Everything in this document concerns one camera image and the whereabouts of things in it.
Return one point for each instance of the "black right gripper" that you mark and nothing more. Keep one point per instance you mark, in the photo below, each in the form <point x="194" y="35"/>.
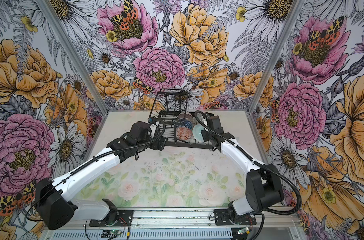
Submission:
<point x="204" y="132"/>

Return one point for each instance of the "white slotted cable duct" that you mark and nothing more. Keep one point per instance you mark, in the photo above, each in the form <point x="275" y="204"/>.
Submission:
<point x="142" y="234"/>

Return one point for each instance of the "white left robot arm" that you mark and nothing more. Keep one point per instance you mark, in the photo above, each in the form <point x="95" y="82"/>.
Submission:
<point x="54" y="199"/>

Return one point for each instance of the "black wire dish rack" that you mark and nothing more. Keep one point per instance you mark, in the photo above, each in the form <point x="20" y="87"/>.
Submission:
<point x="171" y="106"/>

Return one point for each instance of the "purple striped bowl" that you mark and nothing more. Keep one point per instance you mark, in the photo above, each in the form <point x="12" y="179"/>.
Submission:
<point x="185" y="116"/>

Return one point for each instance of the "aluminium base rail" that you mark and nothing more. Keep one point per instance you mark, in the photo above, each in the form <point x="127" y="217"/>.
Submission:
<point x="268" y="226"/>

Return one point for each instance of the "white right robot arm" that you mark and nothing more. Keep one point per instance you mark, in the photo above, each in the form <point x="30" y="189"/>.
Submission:
<point x="263" y="187"/>

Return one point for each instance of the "teal striped bowl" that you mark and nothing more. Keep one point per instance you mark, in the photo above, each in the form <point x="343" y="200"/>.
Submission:
<point x="197" y="133"/>

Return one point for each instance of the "blue triangle pattern bowl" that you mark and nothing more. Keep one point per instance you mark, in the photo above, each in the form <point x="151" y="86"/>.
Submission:
<point x="185" y="123"/>

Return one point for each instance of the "orange patterned bowl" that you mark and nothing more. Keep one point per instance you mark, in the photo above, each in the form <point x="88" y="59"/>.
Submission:
<point x="183" y="133"/>

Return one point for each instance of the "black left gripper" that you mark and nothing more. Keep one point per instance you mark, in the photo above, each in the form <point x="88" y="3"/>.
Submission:
<point x="162" y="143"/>

